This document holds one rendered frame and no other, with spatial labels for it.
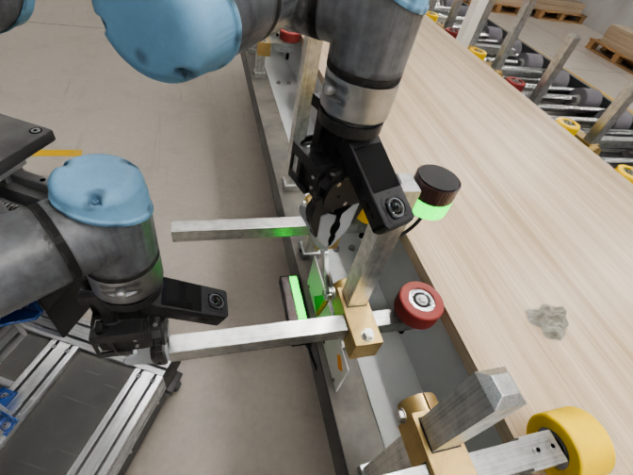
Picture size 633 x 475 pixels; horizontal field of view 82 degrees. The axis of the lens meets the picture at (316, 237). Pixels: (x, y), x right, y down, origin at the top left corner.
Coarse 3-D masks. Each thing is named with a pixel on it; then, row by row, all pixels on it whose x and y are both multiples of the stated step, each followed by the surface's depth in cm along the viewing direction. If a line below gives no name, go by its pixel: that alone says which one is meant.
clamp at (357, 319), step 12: (336, 288) 67; (336, 300) 66; (336, 312) 67; (348, 312) 63; (360, 312) 63; (348, 324) 62; (360, 324) 61; (372, 324) 62; (348, 336) 62; (360, 336) 60; (348, 348) 62; (360, 348) 60; (372, 348) 61
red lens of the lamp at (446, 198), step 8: (416, 176) 47; (424, 184) 46; (424, 192) 46; (432, 192) 46; (440, 192) 45; (448, 192) 45; (456, 192) 46; (424, 200) 47; (432, 200) 46; (440, 200) 46; (448, 200) 46
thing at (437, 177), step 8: (424, 168) 48; (432, 168) 48; (440, 168) 49; (424, 176) 47; (432, 176) 47; (440, 176) 47; (448, 176) 48; (456, 176) 48; (432, 184) 46; (440, 184) 46; (448, 184) 46; (456, 184) 47; (416, 224) 53; (408, 232) 54
